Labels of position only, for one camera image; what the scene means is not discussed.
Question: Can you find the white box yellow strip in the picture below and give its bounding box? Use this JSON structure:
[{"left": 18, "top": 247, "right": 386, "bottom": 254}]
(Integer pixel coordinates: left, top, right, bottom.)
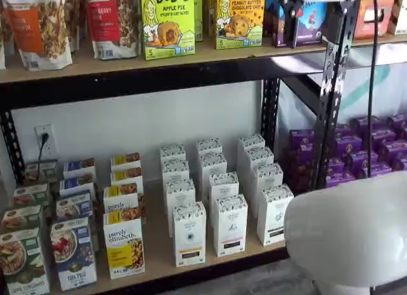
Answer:
[
  {"left": 162, "top": 160, "right": 191, "bottom": 186},
  {"left": 159, "top": 144, "right": 187, "bottom": 165},
  {"left": 164, "top": 179, "right": 197, "bottom": 238},
  {"left": 172, "top": 202, "right": 207, "bottom": 268}
]

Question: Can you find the white box pink strip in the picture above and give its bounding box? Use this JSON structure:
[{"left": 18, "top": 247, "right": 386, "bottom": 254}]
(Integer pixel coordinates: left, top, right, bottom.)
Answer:
[
  {"left": 196, "top": 138, "right": 223, "bottom": 158},
  {"left": 208, "top": 172, "right": 240, "bottom": 210},
  {"left": 199, "top": 152, "right": 228, "bottom": 197},
  {"left": 212, "top": 194, "right": 249, "bottom": 257}
]

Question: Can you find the white box black strip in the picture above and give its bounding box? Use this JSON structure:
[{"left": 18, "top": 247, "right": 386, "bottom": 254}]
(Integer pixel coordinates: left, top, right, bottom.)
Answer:
[
  {"left": 250, "top": 163, "right": 284, "bottom": 219},
  {"left": 244, "top": 146, "right": 275, "bottom": 181},
  {"left": 256, "top": 183, "right": 294, "bottom": 247},
  {"left": 238, "top": 133, "right": 266, "bottom": 168}
]

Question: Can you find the yellow purely elizabeth box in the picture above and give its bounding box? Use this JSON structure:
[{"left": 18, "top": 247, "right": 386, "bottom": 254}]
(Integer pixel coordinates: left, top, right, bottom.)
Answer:
[
  {"left": 110, "top": 167, "right": 144, "bottom": 194},
  {"left": 102, "top": 207, "right": 146, "bottom": 280},
  {"left": 110, "top": 152, "right": 142, "bottom": 172},
  {"left": 103, "top": 182, "right": 141, "bottom": 213}
]

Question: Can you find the black metal shelf rack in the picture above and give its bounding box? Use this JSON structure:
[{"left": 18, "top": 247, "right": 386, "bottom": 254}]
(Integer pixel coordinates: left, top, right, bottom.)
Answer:
[
  {"left": 0, "top": 64, "right": 324, "bottom": 295},
  {"left": 314, "top": 0, "right": 363, "bottom": 189}
]

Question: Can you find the purple Annie's box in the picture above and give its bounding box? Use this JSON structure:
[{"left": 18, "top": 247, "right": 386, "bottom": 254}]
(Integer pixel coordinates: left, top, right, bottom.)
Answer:
[
  {"left": 288, "top": 129, "right": 315, "bottom": 149},
  {"left": 359, "top": 163, "right": 393, "bottom": 179},
  {"left": 335, "top": 123, "right": 353, "bottom": 139},
  {"left": 380, "top": 139, "right": 407, "bottom": 164},
  {"left": 286, "top": 147, "right": 316, "bottom": 194},
  {"left": 326, "top": 157, "right": 347, "bottom": 177},
  {"left": 333, "top": 135, "right": 363, "bottom": 159},
  {"left": 392, "top": 155, "right": 407, "bottom": 172},
  {"left": 386, "top": 113, "right": 407, "bottom": 132},
  {"left": 370, "top": 128, "right": 397, "bottom": 151},
  {"left": 345, "top": 150, "right": 379, "bottom": 175},
  {"left": 354, "top": 116, "right": 386, "bottom": 137},
  {"left": 326, "top": 172, "right": 356, "bottom": 188}
]

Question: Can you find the green Bobo's apple pie box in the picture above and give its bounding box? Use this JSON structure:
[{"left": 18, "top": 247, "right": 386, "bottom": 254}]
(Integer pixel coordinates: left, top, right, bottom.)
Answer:
[
  {"left": 193, "top": 0, "right": 204, "bottom": 43},
  {"left": 139, "top": 0, "right": 196, "bottom": 61}
]

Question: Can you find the yellow Bobo's peanut butter box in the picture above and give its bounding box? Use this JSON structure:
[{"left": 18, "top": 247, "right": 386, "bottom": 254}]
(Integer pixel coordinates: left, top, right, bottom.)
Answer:
[
  {"left": 215, "top": 0, "right": 266, "bottom": 50},
  {"left": 205, "top": 0, "right": 219, "bottom": 38}
]

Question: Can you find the blue oatmeal box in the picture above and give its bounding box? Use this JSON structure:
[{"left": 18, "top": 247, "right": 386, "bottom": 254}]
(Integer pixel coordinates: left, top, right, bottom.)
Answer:
[
  {"left": 62, "top": 158, "right": 97, "bottom": 181},
  {"left": 55, "top": 189, "right": 93, "bottom": 221},
  {"left": 50, "top": 217, "right": 98, "bottom": 292},
  {"left": 59, "top": 173, "right": 96, "bottom": 197}
]

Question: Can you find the blue Zbar box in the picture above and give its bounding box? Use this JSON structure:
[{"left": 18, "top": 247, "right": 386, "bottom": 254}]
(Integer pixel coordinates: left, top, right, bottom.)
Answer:
[{"left": 265, "top": 0, "right": 328, "bottom": 49}]

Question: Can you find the green apple cinnamon oatmeal box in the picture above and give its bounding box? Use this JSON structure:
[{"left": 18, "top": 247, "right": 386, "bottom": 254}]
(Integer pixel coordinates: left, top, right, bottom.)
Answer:
[
  {"left": 24, "top": 160, "right": 59, "bottom": 186},
  {"left": 12, "top": 183, "right": 51, "bottom": 210},
  {"left": 0, "top": 227, "right": 51, "bottom": 295},
  {"left": 0, "top": 205, "right": 44, "bottom": 235}
]

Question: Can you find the orange snack box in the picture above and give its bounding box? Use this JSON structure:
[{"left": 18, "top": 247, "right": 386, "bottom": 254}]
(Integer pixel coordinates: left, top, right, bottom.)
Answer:
[{"left": 352, "top": 0, "right": 398, "bottom": 41}]

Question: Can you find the white and brown snack box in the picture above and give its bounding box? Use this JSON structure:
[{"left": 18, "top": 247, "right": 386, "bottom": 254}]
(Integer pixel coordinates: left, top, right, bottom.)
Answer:
[{"left": 387, "top": 0, "right": 407, "bottom": 36}]

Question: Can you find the red purely elizabeth granola bag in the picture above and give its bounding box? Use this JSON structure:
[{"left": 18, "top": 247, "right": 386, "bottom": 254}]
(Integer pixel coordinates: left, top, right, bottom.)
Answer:
[{"left": 85, "top": 0, "right": 141, "bottom": 60}]

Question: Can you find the translucent plastic sheet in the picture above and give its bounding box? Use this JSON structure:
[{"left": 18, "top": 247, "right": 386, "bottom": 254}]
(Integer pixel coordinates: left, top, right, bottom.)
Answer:
[{"left": 276, "top": 42, "right": 407, "bottom": 143}]

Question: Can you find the orange purely elizabeth granola bag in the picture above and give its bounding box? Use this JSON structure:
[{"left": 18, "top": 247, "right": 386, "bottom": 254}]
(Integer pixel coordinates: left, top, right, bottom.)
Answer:
[
  {"left": 0, "top": 0, "right": 73, "bottom": 71},
  {"left": 65, "top": 0, "right": 87, "bottom": 53}
]

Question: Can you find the white wall outlet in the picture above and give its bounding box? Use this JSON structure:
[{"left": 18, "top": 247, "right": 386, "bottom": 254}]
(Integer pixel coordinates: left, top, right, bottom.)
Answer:
[{"left": 34, "top": 123, "right": 57, "bottom": 160}]

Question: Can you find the black power cord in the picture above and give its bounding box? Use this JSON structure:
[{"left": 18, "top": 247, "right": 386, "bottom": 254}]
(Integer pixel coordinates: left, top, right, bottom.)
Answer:
[{"left": 37, "top": 132, "right": 51, "bottom": 181}]

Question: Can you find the black hanging cable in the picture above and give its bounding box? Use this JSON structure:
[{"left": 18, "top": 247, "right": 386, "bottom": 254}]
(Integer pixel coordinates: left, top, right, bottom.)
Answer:
[{"left": 367, "top": 0, "right": 384, "bottom": 178}]

